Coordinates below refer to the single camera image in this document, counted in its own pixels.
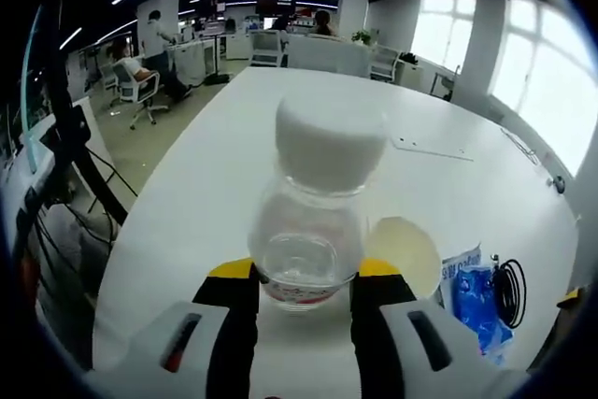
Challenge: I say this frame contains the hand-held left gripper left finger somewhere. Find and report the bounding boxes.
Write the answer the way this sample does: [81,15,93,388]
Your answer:
[86,256,261,399]

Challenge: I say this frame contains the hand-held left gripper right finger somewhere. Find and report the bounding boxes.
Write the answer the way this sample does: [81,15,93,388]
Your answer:
[349,257,530,399]

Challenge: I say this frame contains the printed white paper cup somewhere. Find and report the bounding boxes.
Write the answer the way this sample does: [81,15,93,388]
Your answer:
[363,215,443,300]

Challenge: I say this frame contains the small blue plastic packet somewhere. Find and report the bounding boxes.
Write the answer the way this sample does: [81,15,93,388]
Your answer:
[453,264,516,368]

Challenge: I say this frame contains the black cable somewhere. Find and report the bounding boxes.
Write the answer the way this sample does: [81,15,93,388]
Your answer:
[490,253,529,331]

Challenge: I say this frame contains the clear plastic water bottle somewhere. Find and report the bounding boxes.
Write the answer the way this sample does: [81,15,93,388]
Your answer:
[247,93,390,317]

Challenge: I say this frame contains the white table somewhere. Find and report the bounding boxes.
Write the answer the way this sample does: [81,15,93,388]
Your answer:
[93,66,578,372]

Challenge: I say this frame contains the black tripod stand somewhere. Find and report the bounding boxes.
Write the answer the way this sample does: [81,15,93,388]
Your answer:
[39,0,141,242]

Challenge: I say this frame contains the white swivel office chair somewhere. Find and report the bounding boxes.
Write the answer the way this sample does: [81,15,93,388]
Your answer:
[111,62,171,132]

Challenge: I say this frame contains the white mesh office chair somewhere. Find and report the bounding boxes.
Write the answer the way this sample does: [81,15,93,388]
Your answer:
[371,43,403,84]
[249,28,288,68]

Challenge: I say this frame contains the white desk partition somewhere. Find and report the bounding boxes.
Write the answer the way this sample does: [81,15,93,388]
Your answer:
[288,36,371,78]

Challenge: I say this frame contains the green potted plant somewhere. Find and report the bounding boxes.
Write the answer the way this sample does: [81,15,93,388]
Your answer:
[350,29,376,48]

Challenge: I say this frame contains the large bright window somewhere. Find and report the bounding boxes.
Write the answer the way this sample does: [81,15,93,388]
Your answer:
[410,0,478,74]
[485,0,592,177]

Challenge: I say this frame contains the thin loose cables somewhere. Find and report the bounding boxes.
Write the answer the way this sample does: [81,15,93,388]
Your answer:
[499,126,553,172]

